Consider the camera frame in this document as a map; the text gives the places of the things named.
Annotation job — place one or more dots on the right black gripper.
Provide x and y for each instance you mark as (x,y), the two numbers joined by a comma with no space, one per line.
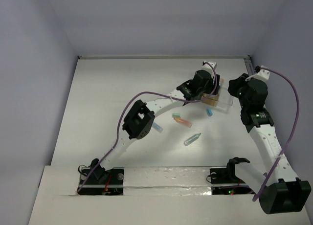
(235,83)

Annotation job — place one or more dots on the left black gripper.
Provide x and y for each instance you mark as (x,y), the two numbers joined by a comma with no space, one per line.
(212,85)

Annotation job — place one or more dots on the wooden bin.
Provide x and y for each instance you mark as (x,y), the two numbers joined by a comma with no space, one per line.
(213,99)

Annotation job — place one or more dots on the clear plastic bin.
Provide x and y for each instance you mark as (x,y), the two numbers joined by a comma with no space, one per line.
(224,100)

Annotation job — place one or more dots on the small blue eraser cap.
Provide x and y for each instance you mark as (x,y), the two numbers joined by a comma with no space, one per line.
(209,112)

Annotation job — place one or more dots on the green eraser cap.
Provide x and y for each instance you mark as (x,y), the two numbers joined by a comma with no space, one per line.
(176,115)

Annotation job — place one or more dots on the orange pencil-shaped case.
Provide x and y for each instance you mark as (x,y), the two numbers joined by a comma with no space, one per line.
(183,122)

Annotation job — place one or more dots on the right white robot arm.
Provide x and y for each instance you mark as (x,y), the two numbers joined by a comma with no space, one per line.
(279,189)

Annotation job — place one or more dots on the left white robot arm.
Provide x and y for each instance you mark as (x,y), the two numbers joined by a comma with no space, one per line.
(137,122)

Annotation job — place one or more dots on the teal pencil-shaped case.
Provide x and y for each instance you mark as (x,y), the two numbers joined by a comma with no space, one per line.
(191,139)

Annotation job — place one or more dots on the blue pencil-shaped case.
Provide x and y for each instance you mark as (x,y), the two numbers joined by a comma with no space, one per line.
(157,127)

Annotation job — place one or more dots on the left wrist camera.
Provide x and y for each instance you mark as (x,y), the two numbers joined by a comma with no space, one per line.
(209,64)

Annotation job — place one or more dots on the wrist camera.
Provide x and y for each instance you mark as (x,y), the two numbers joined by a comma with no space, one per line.
(209,64)
(260,74)

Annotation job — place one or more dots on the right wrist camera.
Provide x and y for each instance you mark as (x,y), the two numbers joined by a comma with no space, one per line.
(260,74)

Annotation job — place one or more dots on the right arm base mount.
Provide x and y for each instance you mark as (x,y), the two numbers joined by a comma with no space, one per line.
(224,181)

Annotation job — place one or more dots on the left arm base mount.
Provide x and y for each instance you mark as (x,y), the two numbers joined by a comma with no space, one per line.
(100,182)

